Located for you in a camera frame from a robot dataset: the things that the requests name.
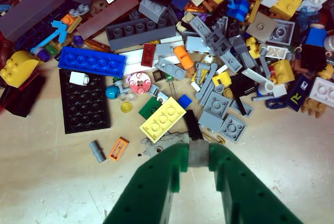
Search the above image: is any white two-by-two Lego plate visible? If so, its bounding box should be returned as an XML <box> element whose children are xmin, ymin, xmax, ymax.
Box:
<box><xmin>307</xmin><ymin>76</ymin><xmax>334</xmax><ymax>102</ymax></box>

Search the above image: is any plain grey Lego tile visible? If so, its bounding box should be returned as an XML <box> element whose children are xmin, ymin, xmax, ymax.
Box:
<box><xmin>197</xmin><ymin>111</ymin><xmax>224</xmax><ymax>133</ymax></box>

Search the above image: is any blue two-by-six Lego plate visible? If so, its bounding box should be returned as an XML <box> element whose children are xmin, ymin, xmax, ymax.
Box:
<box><xmin>57</xmin><ymin>45</ymin><xmax>127</xmax><ymax>78</ymax></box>

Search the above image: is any navy printed Lego tile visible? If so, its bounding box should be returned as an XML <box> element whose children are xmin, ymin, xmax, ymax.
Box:
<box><xmin>285</xmin><ymin>74</ymin><xmax>313</xmax><ymax>111</ymax></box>

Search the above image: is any dark green Lego plate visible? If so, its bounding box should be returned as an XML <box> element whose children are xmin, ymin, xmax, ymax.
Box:
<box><xmin>138</xmin><ymin>96</ymin><xmax>164</xmax><ymax>120</ymax></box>

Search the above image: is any dark brown long brick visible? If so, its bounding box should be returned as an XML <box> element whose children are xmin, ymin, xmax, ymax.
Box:
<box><xmin>76</xmin><ymin>0</ymin><xmax>140</xmax><ymax>41</ymax></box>

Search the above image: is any light blue Lego pickaxe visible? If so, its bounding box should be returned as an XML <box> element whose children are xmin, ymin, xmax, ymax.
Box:
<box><xmin>30</xmin><ymin>20</ymin><xmax>69</xmax><ymax>54</ymax></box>

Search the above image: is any teal Lego ball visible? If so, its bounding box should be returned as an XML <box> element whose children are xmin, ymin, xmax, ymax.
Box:
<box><xmin>105</xmin><ymin>85</ymin><xmax>121</xmax><ymax>100</ymax></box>

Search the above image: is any orange Lego cylinder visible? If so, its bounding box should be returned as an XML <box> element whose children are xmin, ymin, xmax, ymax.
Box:
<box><xmin>173</xmin><ymin>45</ymin><xmax>195</xmax><ymax>70</ymax></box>

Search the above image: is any grey flat Lego bracket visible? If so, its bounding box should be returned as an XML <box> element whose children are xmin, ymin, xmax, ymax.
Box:
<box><xmin>140</xmin><ymin>131</ymin><xmax>190</xmax><ymax>158</ymax></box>

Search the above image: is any black and red Lego piece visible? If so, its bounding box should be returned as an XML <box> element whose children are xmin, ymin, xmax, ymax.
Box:
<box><xmin>0</xmin><ymin>74</ymin><xmax>46</xmax><ymax>117</ymax></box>

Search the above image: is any dark grey long Lego brick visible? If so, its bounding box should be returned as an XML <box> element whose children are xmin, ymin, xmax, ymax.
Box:
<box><xmin>105</xmin><ymin>16</ymin><xmax>178</xmax><ymax>52</ymax></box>

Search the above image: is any grey Lego pin connector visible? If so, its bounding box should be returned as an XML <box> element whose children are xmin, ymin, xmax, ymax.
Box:
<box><xmin>89</xmin><ymin>140</ymin><xmax>106</xmax><ymax>163</ymax></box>

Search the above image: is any grey long Lego slab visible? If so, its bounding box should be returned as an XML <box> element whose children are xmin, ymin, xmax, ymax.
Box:
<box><xmin>0</xmin><ymin>0</ymin><xmax>66</xmax><ymax>42</ymax></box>

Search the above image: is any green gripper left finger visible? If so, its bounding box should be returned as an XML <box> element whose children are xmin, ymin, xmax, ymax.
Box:
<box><xmin>103</xmin><ymin>142</ymin><xmax>189</xmax><ymax>224</ymax></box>

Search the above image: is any grey two-by-two Lego plate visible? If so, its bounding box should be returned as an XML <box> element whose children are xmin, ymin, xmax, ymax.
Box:
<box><xmin>218</xmin><ymin>114</ymin><xmax>248</xmax><ymax>144</ymax></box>
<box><xmin>202</xmin><ymin>91</ymin><xmax>232</xmax><ymax>119</ymax></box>

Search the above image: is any pink round Lego plate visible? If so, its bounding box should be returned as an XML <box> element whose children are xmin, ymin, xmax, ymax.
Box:
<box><xmin>129</xmin><ymin>72</ymin><xmax>151</xmax><ymax>95</ymax></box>

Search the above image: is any small yellow Lego brick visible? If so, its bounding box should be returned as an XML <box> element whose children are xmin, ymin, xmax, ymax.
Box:
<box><xmin>270</xmin><ymin>59</ymin><xmax>295</xmax><ymax>85</ymax></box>

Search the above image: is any black Lego bar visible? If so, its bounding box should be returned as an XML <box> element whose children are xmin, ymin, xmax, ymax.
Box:
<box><xmin>183</xmin><ymin>109</ymin><xmax>204</xmax><ymax>141</ymax></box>

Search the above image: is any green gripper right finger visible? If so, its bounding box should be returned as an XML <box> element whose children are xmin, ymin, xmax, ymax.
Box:
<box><xmin>208</xmin><ymin>143</ymin><xmax>305</xmax><ymax>224</ymax></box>

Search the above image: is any dark red Lego tile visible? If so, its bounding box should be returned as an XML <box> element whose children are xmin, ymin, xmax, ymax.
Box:
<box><xmin>140</xmin><ymin>43</ymin><xmax>157</xmax><ymax>67</ymax></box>

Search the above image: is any transparent yellow round stud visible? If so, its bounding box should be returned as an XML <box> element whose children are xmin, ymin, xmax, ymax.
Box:
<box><xmin>120</xmin><ymin>101</ymin><xmax>133</xmax><ymax>114</ymax></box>

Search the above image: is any large black Lego plate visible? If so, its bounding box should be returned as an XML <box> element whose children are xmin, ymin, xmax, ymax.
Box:
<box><xmin>58</xmin><ymin>68</ymin><xmax>112</xmax><ymax>135</ymax></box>

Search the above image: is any yellow two-by-two Lego brick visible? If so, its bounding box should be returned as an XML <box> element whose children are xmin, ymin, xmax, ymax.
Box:
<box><xmin>268</xmin><ymin>0</ymin><xmax>305</xmax><ymax>21</ymax></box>

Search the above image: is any small blue Lego tile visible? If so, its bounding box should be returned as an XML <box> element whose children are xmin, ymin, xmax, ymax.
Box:
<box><xmin>177</xmin><ymin>93</ymin><xmax>193</xmax><ymax>110</ymax></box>

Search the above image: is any pale yellow Lego plate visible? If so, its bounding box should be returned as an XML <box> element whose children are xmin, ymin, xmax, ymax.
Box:
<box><xmin>139</xmin><ymin>96</ymin><xmax>187</xmax><ymax>142</ymax></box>

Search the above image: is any yellow rounded Lego brick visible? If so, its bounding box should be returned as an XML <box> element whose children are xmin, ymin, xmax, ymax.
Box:
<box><xmin>0</xmin><ymin>50</ymin><xmax>40</xmax><ymax>89</ymax></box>

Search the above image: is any small white Lego brick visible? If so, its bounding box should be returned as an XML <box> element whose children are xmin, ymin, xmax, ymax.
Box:
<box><xmin>69</xmin><ymin>71</ymin><xmax>91</xmax><ymax>87</ymax></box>

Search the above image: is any small orange grille tile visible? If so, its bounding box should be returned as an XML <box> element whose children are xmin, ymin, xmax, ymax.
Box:
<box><xmin>108</xmin><ymin>137</ymin><xmax>130</xmax><ymax>162</ymax></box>

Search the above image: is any grey one-by-three Lego plate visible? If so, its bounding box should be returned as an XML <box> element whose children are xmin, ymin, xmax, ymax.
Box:
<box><xmin>154</xmin><ymin>56</ymin><xmax>187</xmax><ymax>81</ymax></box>

